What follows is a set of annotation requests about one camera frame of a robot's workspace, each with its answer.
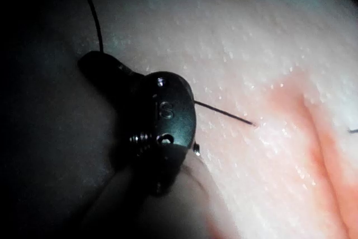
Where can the dark right arm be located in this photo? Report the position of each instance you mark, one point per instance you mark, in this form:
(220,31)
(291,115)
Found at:
(145,216)

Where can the black thread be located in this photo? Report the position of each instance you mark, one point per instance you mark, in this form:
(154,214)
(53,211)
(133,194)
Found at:
(95,18)

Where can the right arm needle driver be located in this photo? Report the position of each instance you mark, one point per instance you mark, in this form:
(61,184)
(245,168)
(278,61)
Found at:
(167,110)

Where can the tissue pad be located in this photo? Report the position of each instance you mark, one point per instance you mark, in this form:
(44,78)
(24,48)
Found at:
(251,54)

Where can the right arm needle driver jaw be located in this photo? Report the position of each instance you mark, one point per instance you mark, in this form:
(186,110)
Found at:
(103,64)

